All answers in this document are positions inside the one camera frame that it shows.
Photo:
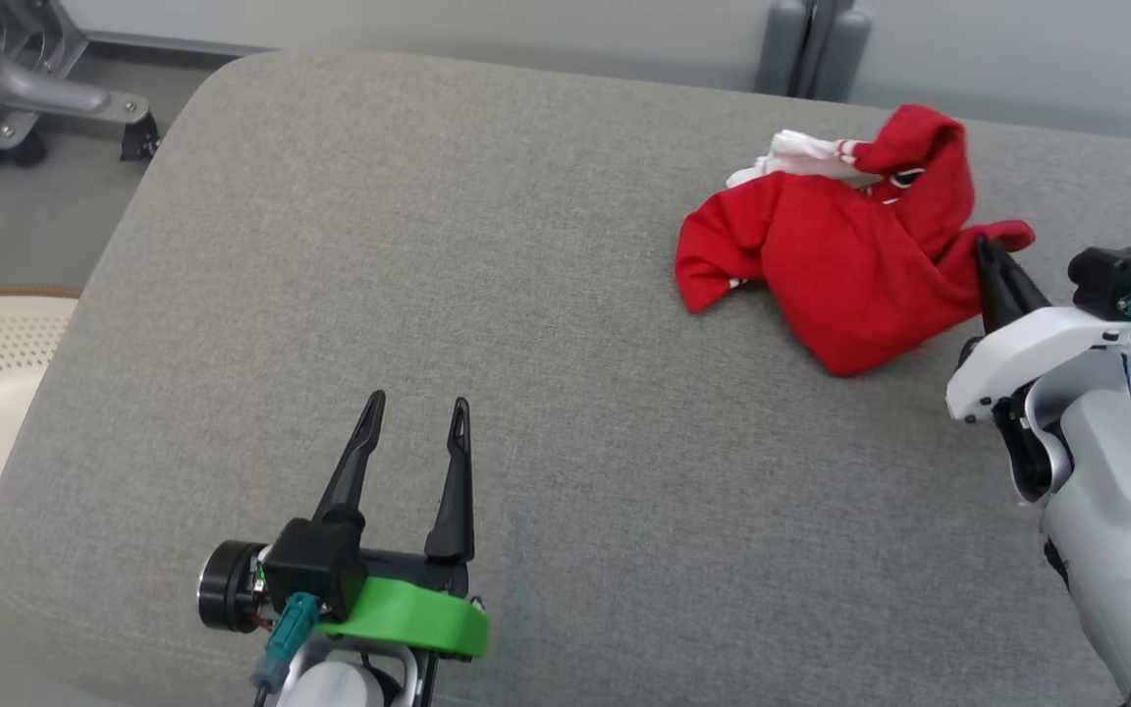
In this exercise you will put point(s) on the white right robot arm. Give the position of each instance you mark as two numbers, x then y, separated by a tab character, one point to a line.
1125	511

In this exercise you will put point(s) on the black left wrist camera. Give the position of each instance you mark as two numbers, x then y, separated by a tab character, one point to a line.
315	570

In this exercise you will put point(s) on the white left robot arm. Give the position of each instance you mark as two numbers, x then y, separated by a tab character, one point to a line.
345	682

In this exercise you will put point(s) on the grey partition post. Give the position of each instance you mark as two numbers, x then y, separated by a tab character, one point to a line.
816	44

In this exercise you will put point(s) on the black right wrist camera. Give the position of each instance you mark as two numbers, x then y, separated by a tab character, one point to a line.
1115	280

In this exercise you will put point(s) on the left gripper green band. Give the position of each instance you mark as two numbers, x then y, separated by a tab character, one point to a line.
408	614

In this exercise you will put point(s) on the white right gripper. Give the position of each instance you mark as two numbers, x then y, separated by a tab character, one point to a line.
1047	344

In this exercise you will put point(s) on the grey partition foot with casters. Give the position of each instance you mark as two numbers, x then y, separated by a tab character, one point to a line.
35	83

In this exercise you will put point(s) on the red and white shirt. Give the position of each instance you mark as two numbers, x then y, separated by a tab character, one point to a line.
840	265

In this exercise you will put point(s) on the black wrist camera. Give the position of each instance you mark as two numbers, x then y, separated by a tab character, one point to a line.
1115	280
315	570

